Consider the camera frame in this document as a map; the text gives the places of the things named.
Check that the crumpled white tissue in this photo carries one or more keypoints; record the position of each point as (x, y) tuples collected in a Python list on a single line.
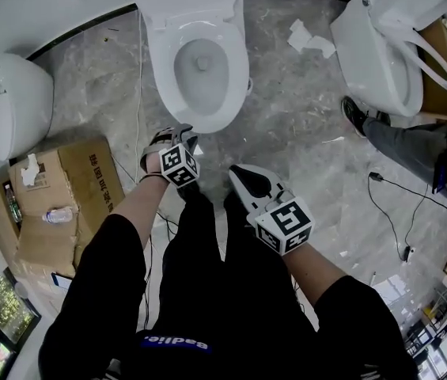
[(29, 172)]

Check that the white toilet seat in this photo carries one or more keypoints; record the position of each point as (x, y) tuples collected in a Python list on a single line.
[(160, 73)]

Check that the clear plastic water bottle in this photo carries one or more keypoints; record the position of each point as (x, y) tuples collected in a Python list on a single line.
[(59, 215)]

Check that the person's left forearm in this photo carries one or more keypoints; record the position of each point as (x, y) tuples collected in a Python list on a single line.
[(140, 212)]

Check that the large flattened cardboard box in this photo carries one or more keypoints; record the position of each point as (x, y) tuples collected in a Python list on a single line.
[(88, 180)]

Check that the green label water bottle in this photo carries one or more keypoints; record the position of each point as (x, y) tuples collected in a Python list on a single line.
[(13, 208)]

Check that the person's black trousers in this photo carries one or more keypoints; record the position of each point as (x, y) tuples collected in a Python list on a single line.
[(199, 251)]

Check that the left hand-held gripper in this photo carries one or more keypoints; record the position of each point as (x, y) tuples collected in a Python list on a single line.
[(179, 166)]

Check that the black smartphone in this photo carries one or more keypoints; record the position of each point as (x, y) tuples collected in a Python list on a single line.
[(61, 281)]

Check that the crumpled white paper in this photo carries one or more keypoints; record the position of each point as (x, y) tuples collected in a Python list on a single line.
[(306, 38)]

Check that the white power adapter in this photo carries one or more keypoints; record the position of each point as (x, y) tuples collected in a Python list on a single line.
[(409, 253)]

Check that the person's left black shoe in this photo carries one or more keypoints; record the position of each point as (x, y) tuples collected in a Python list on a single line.
[(189, 194)]

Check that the white tape roll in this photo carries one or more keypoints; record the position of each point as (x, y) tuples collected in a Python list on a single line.
[(250, 85)]

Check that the white egg-shaped toilet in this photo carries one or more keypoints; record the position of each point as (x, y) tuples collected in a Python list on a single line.
[(17, 109)]

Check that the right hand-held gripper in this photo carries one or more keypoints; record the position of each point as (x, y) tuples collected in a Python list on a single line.
[(286, 226)]

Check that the white button-top toilet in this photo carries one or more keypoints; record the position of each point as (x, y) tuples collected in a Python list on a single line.
[(361, 54)]

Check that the black framed window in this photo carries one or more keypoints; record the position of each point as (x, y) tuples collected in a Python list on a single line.
[(5, 307)]

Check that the brown cardboard box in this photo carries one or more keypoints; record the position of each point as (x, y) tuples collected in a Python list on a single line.
[(438, 101)]

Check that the person's left hand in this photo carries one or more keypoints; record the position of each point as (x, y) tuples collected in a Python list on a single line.
[(151, 162)]

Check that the black battery pack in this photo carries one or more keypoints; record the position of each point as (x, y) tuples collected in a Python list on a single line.
[(440, 178)]

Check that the person's black shirt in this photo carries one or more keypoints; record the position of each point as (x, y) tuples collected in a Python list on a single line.
[(100, 271)]

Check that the person's right forearm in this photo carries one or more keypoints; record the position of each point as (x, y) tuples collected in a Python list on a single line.
[(310, 271)]

